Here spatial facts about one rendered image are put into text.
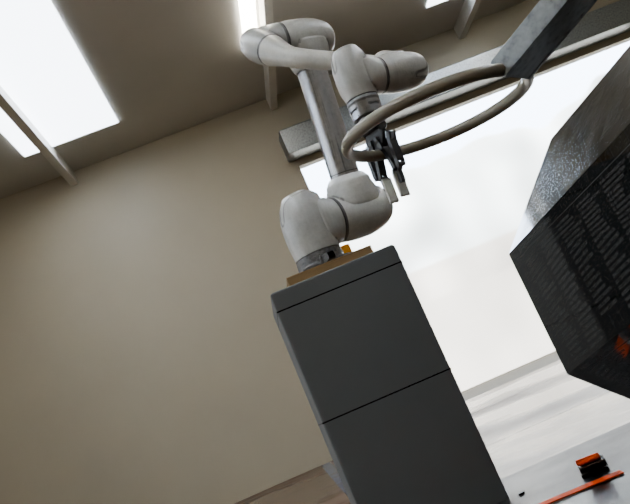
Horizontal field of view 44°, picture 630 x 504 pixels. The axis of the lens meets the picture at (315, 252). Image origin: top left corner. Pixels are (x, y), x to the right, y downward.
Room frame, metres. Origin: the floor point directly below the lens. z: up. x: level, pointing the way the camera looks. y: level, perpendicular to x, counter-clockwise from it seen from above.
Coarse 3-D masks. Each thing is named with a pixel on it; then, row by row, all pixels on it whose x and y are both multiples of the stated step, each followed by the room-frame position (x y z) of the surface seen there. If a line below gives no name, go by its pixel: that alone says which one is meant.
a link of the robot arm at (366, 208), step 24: (288, 24) 2.33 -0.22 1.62; (312, 24) 2.36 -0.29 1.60; (312, 48) 2.36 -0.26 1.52; (312, 72) 2.39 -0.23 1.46; (312, 96) 2.41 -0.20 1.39; (312, 120) 2.45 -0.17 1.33; (336, 120) 2.43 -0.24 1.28; (336, 144) 2.44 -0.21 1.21; (336, 168) 2.45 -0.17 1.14; (336, 192) 2.45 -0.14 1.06; (360, 192) 2.44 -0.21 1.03; (384, 192) 2.51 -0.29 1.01; (360, 216) 2.44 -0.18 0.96; (384, 216) 2.50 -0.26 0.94
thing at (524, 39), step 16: (544, 0) 1.51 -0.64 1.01; (560, 0) 1.49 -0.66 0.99; (576, 0) 1.51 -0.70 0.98; (592, 0) 1.55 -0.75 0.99; (528, 16) 1.54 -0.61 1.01; (544, 16) 1.52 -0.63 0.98; (560, 16) 1.53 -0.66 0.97; (576, 16) 1.57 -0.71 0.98; (528, 32) 1.55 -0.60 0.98; (544, 32) 1.55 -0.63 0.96; (560, 32) 1.59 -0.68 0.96; (512, 48) 1.58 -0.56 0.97; (528, 48) 1.56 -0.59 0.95; (544, 48) 1.61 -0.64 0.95; (512, 64) 1.59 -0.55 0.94; (528, 64) 1.63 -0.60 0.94
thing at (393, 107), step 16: (496, 64) 1.59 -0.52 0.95; (448, 80) 1.56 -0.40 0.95; (464, 80) 1.57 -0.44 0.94; (480, 80) 1.59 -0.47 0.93; (528, 80) 1.72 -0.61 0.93; (400, 96) 1.58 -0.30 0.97; (416, 96) 1.57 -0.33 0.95; (432, 96) 1.58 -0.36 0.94; (512, 96) 1.86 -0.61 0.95; (384, 112) 1.60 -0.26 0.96; (480, 112) 1.97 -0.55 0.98; (496, 112) 1.93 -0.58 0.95; (352, 128) 1.69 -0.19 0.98; (368, 128) 1.65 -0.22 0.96; (448, 128) 2.02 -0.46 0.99; (464, 128) 2.00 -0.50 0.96; (352, 144) 1.73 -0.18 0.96; (416, 144) 2.02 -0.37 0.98; (432, 144) 2.02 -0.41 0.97; (352, 160) 1.88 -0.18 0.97; (368, 160) 1.94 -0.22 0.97
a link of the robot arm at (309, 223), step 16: (304, 192) 2.39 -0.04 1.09; (288, 208) 2.37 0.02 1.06; (304, 208) 2.36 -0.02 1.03; (320, 208) 2.38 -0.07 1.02; (336, 208) 2.41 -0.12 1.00; (288, 224) 2.37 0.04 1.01; (304, 224) 2.35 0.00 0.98; (320, 224) 2.37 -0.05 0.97; (336, 224) 2.40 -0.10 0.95; (288, 240) 2.39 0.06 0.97; (304, 240) 2.36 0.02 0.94; (320, 240) 2.36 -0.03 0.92; (336, 240) 2.41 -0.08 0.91; (304, 256) 2.37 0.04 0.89
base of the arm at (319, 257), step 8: (328, 248) 2.37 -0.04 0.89; (336, 248) 2.39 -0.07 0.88; (312, 256) 2.36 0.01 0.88; (320, 256) 2.35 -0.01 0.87; (328, 256) 2.31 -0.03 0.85; (336, 256) 2.37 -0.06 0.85; (296, 264) 2.42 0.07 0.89; (304, 264) 2.38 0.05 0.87; (312, 264) 2.35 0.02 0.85; (320, 264) 2.35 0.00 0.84
